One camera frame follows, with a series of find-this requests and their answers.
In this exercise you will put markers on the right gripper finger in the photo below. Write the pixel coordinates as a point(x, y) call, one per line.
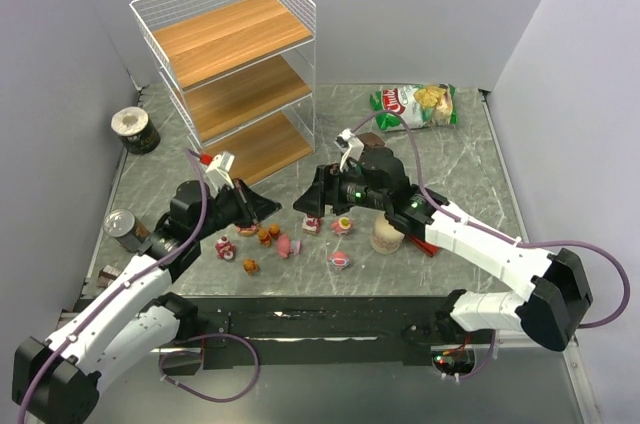
point(312, 201)
point(331, 182)

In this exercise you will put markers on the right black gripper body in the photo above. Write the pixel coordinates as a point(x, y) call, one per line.
point(329, 189)

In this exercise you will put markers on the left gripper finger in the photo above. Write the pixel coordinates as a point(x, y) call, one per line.
point(260, 207)
point(244, 196)

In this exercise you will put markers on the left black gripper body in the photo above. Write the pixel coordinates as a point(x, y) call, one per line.
point(240, 202)

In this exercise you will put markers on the pink bear green hat toy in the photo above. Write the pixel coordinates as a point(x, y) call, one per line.
point(342, 225)

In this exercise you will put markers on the pink pig purple bow toy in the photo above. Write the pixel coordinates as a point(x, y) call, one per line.
point(286, 246)

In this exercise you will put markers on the pink blue bear toy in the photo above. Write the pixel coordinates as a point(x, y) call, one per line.
point(339, 260)

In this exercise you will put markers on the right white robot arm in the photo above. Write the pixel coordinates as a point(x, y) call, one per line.
point(548, 293)

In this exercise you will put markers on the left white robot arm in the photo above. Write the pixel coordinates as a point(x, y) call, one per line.
point(60, 379)

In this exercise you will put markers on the strawberry cake slice toy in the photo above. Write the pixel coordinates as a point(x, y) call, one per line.
point(311, 224)

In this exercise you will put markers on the pink bear strawberry donut toy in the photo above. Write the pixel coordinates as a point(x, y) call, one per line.
point(247, 231)

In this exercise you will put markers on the pink bear cake toy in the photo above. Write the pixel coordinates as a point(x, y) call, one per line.
point(225, 249)

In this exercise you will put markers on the green wrapped brown roll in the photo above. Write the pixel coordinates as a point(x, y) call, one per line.
point(371, 140)

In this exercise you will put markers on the small orange bear toy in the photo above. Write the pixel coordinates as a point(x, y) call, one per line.
point(250, 266)

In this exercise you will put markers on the cream plastic cup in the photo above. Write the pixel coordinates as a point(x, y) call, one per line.
point(385, 239)

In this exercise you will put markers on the red flat box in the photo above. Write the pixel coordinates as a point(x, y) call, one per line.
point(429, 249)

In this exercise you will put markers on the green chips bag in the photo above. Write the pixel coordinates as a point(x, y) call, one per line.
point(420, 106)

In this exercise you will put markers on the silver top drink can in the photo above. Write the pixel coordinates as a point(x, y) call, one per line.
point(126, 228)

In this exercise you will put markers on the dark can white lid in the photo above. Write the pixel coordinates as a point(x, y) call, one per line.
point(135, 129)

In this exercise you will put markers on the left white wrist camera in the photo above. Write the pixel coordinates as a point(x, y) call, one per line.
point(218, 169)

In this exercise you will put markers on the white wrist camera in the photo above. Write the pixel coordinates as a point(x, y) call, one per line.
point(218, 169)
point(351, 148)

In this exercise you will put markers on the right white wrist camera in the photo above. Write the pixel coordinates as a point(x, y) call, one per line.
point(351, 148)

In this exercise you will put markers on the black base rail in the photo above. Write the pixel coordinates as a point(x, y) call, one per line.
point(276, 330)

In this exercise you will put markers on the white wire wooden shelf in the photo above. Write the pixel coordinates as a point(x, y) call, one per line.
point(241, 73)

